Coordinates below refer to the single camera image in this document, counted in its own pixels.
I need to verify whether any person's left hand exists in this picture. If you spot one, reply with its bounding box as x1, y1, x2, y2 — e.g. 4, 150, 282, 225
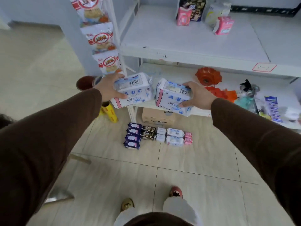
94, 72, 128, 102

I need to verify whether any person's right hand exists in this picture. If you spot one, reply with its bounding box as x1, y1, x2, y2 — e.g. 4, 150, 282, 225
179, 81, 217, 110

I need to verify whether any white blue pad packet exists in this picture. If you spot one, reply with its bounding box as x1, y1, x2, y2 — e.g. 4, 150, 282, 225
111, 72, 155, 109
166, 135, 185, 147
166, 128, 185, 138
155, 78, 194, 117

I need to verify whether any person's left forearm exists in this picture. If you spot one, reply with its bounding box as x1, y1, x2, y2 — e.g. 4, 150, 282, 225
0, 88, 103, 226

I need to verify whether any person's right forearm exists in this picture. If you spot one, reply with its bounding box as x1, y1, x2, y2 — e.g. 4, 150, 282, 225
210, 97, 301, 226

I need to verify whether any yellow wrap roll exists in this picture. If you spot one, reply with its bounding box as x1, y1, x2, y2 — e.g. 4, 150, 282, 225
99, 101, 119, 124

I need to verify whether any cardboard box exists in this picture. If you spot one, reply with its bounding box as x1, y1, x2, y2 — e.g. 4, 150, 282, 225
142, 107, 177, 127

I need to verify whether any orange plastic mould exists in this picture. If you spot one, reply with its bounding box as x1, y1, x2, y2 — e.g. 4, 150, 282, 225
205, 86, 228, 100
195, 67, 222, 86
224, 89, 238, 103

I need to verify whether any red white snack bag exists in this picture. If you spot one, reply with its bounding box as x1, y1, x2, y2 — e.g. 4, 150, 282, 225
69, 0, 110, 27
92, 50, 123, 75
80, 22, 117, 54

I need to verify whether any brown cup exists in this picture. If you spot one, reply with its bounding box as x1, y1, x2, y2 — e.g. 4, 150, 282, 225
76, 76, 97, 92

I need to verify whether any teal spray bottle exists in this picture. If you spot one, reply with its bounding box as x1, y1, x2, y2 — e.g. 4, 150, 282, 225
234, 79, 260, 114

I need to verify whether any white shelf unit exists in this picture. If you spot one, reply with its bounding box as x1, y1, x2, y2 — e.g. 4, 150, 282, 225
103, 0, 301, 130

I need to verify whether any pink pad packet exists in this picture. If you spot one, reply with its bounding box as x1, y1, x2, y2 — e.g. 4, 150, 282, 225
213, 16, 235, 36
176, 7, 193, 27

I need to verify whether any red bordered shelf label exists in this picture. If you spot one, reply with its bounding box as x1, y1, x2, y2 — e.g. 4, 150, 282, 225
252, 63, 277, 73

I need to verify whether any blue white pack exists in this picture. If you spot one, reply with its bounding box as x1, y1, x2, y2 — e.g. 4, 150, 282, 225
264, 96, 284, 123

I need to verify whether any red right shoe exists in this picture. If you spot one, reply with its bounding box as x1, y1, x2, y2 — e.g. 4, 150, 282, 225
169, 186, 183, 199

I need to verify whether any white plastic pack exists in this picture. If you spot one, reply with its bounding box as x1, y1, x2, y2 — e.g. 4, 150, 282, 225
204, 0, 232, 27

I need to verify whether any dark snack bag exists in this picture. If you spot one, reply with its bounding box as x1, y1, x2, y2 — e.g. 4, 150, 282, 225
179, 0, 207, 22

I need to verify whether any person's right leg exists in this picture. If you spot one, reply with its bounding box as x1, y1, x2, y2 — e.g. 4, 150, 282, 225
163, 196, 201, 226

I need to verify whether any person's leg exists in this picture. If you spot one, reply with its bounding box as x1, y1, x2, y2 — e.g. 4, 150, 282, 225
114, 207, 144, 226
163, 196, 201, 226

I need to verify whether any gold left shoe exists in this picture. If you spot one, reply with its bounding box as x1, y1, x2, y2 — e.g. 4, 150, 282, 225
120, 198, 135, 212

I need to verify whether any person's left leg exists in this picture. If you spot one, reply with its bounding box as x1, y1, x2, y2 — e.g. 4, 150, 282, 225
114, 207, 144, 226

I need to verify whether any black plastic crate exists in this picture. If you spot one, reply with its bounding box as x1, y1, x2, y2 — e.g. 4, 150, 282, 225
230, 3, 301, 18

